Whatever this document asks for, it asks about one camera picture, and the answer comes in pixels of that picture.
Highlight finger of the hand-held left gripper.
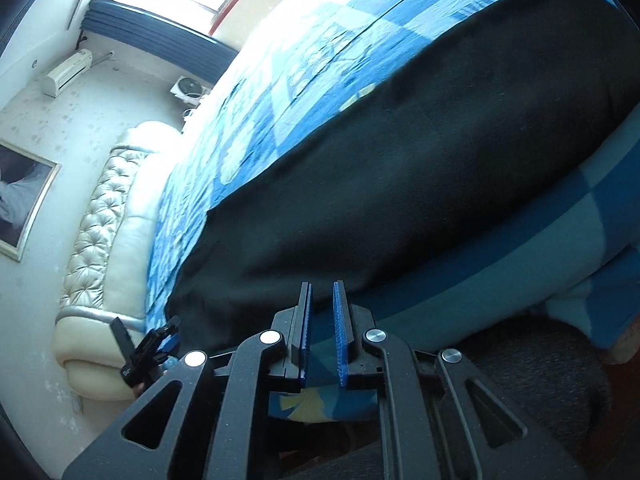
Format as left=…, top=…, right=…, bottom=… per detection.
left=148, top=315, right=182, bottom=360
left=110, top=316, right=136, bottom=362

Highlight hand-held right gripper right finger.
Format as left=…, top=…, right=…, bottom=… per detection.
left=332, top=280, right=587, bottom=480

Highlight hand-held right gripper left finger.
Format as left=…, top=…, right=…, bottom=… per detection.
left=61, top=282, right=314, bottom=480

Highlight black pants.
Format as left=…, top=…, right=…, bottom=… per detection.
left=165, top=0, right=633, bottom=356

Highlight cream tufted leather headboard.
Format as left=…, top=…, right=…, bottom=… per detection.
left=52, top=120, right=187, bottom=403

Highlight blue patterned bed sheet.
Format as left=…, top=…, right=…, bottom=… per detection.
left=145, top=0, right=640, bottom=423

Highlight white electric fan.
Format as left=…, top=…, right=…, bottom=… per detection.
left=169, top=75, right=211, bottom=111

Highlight blue curtain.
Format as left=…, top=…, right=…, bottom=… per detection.
left=87, top=0, right=239, bottom=84

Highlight silver headboard rail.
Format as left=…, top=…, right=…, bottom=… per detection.
left=55, top=307, right=149, bottom=334

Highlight framed wall picture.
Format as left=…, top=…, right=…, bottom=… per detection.
left=0, top=139, right=62, bottom=262

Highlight white wall air conditioner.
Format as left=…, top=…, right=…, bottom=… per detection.
left=40, top=49, right=95, bottom=98

